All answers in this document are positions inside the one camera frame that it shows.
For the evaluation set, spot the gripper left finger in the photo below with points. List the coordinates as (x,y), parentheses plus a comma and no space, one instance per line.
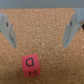
(8,31)

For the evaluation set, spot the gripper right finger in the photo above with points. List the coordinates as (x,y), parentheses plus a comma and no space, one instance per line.
(71,31)

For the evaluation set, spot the pink block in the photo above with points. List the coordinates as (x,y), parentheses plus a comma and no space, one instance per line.
(30,65)

